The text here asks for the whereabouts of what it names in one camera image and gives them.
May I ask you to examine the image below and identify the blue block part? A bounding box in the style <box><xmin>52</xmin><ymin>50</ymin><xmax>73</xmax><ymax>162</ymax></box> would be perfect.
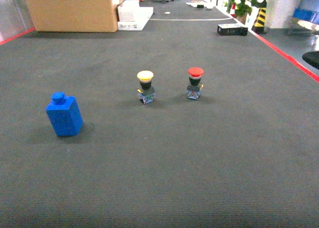
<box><xmin>45</xmin><ymin>92</ymin><xmax>83</xmax><ymax>136</ymax></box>

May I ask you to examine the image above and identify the white box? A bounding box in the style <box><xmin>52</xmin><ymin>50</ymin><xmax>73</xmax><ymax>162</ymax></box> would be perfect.
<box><xmin>117</xmin><ymin>0</ymin><xmax>154</xmax><ymax>31</ymax></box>

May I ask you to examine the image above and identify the black box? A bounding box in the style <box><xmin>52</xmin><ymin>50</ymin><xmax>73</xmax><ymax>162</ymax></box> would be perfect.
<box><xmin>217</xmin><ymin>23</ymin><xmax>248</xmax><ymax>36</ymax></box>

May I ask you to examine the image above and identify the potted green plant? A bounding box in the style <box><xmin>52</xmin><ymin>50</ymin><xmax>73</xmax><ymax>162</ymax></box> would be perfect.
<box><xmin>226</xmin><ymin>0</ymin><xmax>264</xmax><ymax>24</ymax></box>

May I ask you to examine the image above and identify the large cardboard box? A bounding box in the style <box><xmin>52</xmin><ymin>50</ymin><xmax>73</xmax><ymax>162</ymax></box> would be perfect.
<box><xmin>25</xmin><ymin>0</ymin><xmax>122</xmax><ymax>32</ymax></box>

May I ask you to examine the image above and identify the yellow push button switch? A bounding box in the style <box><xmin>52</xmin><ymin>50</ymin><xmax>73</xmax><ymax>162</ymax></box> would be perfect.
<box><xmin>137</xmin><ymin>70</ymin><xmax>155</xmax><ymax>105</ymax></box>

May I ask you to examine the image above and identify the red push button switch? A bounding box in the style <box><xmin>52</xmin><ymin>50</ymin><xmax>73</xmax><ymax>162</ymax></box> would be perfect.
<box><xmin>186</xmin><ymin>67</ymin><xmax>204</xmax><ymax>100</ymax></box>

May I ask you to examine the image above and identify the yellow black striped post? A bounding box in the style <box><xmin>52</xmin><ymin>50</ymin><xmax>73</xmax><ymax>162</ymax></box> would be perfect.
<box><xmin>251</xmin><ymin>7</ymin><xmax>266</xmax><ymax>34</ymax></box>

